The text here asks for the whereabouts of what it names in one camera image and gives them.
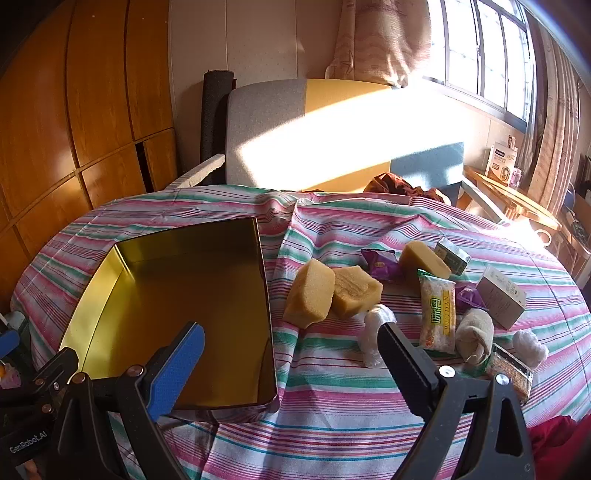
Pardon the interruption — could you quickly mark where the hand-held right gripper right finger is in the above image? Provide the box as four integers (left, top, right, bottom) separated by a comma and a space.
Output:
376, 322, 539, 480

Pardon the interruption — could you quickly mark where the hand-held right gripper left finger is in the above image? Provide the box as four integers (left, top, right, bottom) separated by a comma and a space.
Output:
53, 322, 206, 480

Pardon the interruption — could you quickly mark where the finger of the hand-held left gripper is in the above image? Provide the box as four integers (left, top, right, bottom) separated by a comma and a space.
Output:
0, 330, 21, 365
18, 347, 79, 415

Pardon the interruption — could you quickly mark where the white plastic bag ball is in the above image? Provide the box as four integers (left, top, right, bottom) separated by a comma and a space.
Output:
512, 329, 549, 368
363, 305, 397, 368

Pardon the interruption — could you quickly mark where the yellow white snack packet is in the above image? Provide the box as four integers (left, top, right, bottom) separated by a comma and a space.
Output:
418, 269, 458, 355

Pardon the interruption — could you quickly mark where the beige sock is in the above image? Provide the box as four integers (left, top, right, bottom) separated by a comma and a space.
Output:
455, 308, 495, 367

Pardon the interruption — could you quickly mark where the gold tin box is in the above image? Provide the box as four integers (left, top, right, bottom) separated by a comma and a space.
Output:
59, 216, 278, 424

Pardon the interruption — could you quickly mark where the yellow sponge block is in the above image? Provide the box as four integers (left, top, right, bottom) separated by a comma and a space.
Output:
399, 240, 452, 282
283, 258, 336, 329
331, 265, 383, 320

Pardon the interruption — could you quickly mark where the purple snack packet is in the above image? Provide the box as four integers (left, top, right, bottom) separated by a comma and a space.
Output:
455, 285, 488, 315
361, 248, 403, 283

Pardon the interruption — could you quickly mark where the clear sesame snack pack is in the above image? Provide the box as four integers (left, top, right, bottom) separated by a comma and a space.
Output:
485, 342, 534, 402

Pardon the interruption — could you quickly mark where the green white carton box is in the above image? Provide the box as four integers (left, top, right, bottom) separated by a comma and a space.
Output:
435, 237, 472, 278

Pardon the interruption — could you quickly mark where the striped pink green bedsheet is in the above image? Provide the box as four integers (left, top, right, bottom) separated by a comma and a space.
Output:
11, 185, 591, 480

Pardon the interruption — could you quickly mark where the red cloth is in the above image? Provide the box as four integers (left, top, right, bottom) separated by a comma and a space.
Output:
529, 415, 591, 480

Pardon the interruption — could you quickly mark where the brown cloth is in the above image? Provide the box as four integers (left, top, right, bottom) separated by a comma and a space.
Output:
363, 172, 455, 204

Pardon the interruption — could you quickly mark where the white foam board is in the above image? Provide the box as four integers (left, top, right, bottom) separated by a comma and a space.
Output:
164, 154, 227, 190

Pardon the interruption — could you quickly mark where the wooden side table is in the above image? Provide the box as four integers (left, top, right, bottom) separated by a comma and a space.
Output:
464, 164, 561, 232

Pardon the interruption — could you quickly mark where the white product box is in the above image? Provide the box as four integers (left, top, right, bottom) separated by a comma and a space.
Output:
485, 141, 518, 185

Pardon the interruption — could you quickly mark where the black rolled mat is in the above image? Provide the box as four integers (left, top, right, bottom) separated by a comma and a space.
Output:
199, 69, 236, 185

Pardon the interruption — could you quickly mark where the wooden wardrobe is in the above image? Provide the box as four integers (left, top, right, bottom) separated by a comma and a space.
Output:
0, 0, 178, 305

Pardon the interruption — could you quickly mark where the beige patterned curtain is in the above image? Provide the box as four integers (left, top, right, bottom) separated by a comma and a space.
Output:
519, 18, 591, 217
325, 0, 432, 88

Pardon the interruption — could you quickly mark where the window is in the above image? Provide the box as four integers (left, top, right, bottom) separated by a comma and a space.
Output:
425, 0, 541, 125

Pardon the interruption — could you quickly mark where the white metal frame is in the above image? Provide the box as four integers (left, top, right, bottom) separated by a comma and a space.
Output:
455, 178, 511, 224

